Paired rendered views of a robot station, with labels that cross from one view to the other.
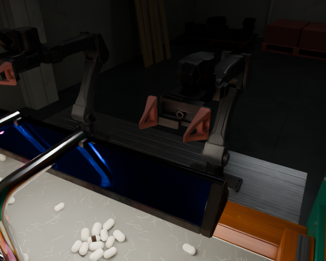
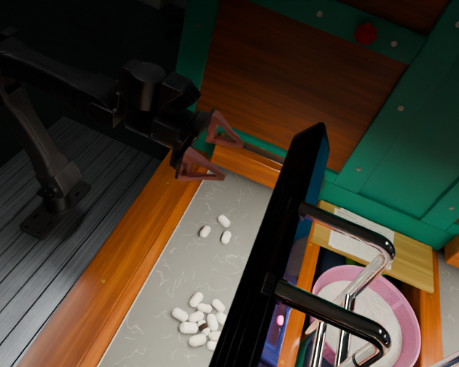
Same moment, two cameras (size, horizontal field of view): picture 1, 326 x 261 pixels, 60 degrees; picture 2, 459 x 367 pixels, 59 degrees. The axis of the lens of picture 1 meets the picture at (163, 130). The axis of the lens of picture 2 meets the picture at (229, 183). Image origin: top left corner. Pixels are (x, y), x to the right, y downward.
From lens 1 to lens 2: 0.85 m
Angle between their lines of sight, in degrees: 82
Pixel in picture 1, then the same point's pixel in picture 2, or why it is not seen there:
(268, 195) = (99, 161)
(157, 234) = (186, 262)
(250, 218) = (170, 175)
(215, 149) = (68, 172)
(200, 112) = (219, 118)
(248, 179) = not seen: hidden behind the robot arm
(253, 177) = not seen: hidden behind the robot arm
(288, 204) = (114, 149)
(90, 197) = (122, 357)
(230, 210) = (159, 188)
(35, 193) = not seen: outside the picture
